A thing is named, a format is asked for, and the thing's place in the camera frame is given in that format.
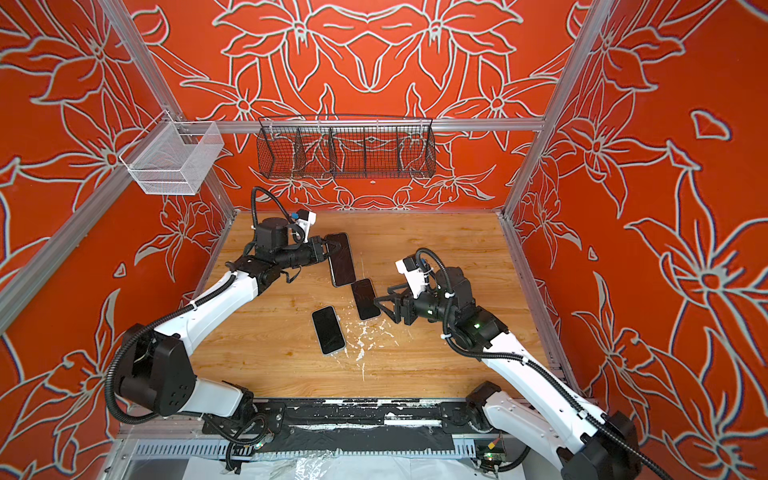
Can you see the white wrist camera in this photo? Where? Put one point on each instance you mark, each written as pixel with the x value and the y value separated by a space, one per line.
pixel 415 275
pixel 301 223

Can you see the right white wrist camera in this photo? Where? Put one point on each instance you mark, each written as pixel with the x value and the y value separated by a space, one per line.
pixel 415 275

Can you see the phone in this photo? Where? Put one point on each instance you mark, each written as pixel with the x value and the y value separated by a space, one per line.
pixel 364 296
pixel 328 330
pixel 342 270

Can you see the black wire basket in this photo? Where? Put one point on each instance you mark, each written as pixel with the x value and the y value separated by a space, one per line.
pixel 352 147

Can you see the phone in pink case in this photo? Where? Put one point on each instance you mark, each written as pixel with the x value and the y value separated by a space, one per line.
pixel 364 296

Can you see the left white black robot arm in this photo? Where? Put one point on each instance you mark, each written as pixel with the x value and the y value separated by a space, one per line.
pixel 151 374

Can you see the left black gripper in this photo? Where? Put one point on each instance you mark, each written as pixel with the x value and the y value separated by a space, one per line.
pixel 317 253

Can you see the small green circuit board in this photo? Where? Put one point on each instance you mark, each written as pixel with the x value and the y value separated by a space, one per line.
pixel 490 455

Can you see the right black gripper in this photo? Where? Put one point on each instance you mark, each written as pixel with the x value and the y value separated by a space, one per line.
pixel 401 303

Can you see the phone in white case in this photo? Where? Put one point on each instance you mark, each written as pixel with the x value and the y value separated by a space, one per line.
pixel 328 330

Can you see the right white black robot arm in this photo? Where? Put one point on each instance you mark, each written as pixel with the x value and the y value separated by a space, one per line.
pixel 579 439

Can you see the aluminium frame rails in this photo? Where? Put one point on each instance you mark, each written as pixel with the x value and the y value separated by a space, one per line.
pixel 132 132

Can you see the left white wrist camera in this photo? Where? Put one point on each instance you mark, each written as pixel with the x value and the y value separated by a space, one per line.
pixel 301 223

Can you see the clear plastic bin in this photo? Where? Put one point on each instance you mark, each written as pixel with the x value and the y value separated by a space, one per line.
pixel 168 162

